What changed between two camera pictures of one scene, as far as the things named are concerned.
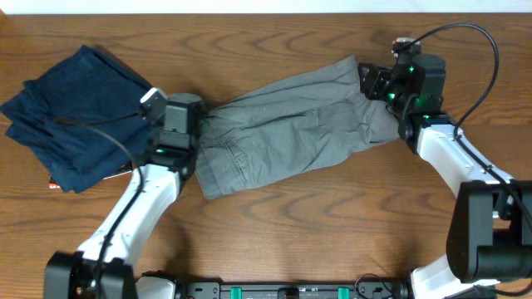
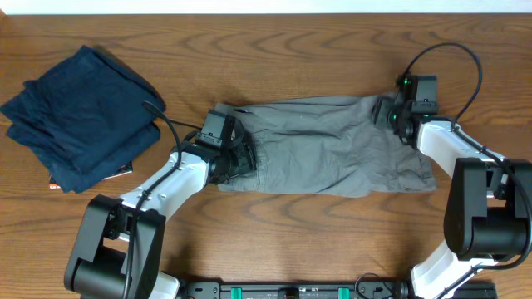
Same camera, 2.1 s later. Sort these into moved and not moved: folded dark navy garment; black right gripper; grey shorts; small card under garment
Moved: grey shorts; black right gripper
Not moved: small card under garment; folded dark navy garment
